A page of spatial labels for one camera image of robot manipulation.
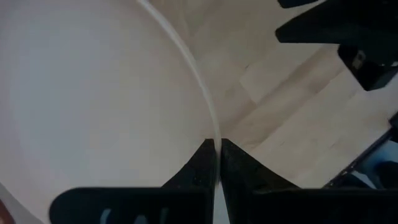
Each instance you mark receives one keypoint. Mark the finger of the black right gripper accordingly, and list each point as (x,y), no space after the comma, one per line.
(351,25)
(293,3)

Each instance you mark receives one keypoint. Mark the black table edge rail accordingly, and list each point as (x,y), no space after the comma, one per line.
(348,179)

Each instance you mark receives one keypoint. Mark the white plate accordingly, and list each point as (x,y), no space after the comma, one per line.
(93,93)

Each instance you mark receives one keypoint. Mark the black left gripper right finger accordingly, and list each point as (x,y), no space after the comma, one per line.
(280,205)

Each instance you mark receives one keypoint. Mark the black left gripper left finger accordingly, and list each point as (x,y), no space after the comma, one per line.
(155,205)

